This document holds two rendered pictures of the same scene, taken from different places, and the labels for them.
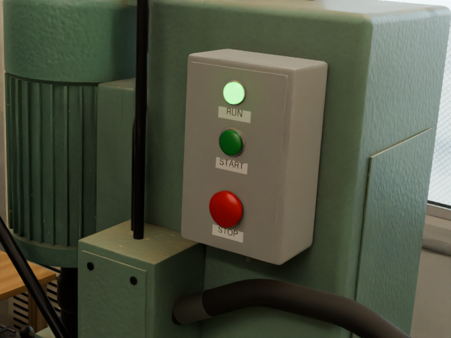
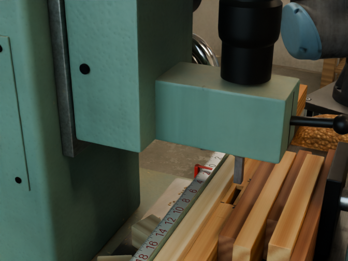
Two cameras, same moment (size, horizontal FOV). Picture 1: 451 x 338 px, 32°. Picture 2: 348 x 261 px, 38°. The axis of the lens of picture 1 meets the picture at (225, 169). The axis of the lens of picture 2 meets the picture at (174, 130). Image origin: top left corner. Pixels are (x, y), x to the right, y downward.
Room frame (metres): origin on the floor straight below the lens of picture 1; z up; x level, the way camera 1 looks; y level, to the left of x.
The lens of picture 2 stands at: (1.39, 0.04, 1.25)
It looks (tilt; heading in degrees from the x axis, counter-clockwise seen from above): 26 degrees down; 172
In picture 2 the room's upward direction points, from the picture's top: straight up
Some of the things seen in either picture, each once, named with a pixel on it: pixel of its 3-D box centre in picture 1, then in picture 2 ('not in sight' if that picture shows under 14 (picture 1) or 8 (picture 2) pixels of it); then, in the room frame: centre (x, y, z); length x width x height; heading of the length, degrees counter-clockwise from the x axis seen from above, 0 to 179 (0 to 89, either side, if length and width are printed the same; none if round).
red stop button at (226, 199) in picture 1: (225, 208); not in sight; (0.60, 0.00, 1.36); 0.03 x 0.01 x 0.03; 58
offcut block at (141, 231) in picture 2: not in sight; (151, 235); (0.83, 0.09, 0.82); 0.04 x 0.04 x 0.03; 38
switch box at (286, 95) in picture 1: (251, 153); not in sight; (0.63, -0.02, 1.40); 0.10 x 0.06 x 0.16; 58
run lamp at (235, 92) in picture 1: (233, 92); not in sight; (0.60, 0.00, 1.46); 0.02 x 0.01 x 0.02; 58
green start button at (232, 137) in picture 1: (230, 142); not in sight; (0.60, 0.00, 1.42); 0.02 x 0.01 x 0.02; 58
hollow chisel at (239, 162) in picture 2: not in sight; (239, 162); (0.92, 0.18, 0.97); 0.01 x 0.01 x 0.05; 58
